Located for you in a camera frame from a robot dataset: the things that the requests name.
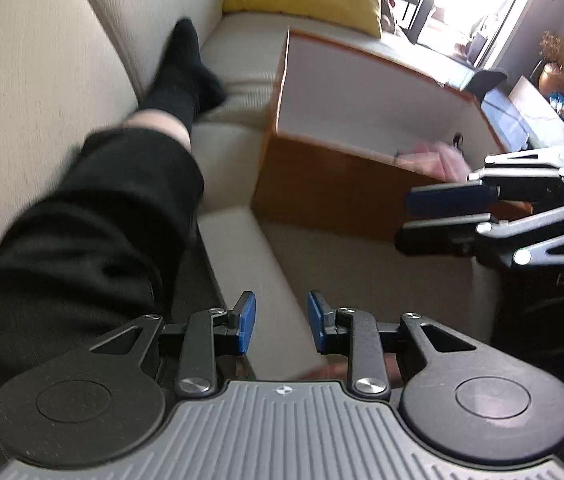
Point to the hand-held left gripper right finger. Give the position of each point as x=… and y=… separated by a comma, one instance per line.
x=317, y=322

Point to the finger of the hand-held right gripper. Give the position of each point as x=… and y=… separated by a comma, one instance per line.
x=449, y=200
x=437, y=237

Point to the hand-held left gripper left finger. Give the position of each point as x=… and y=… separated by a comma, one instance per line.
x=247, y=322

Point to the pink cloth item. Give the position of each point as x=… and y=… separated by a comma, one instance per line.
x=437, y=160

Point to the orange cardboard box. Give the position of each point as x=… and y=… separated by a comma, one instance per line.
x=342, y=175

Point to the white side table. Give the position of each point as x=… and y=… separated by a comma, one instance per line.
x=542, y=105

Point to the vase with dried flowers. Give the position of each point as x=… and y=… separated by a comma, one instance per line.
x=552, y=65

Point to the person's left leg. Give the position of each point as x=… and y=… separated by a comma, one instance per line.
x=96, y=220

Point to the beige sofa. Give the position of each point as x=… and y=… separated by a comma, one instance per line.
x=36, y=85

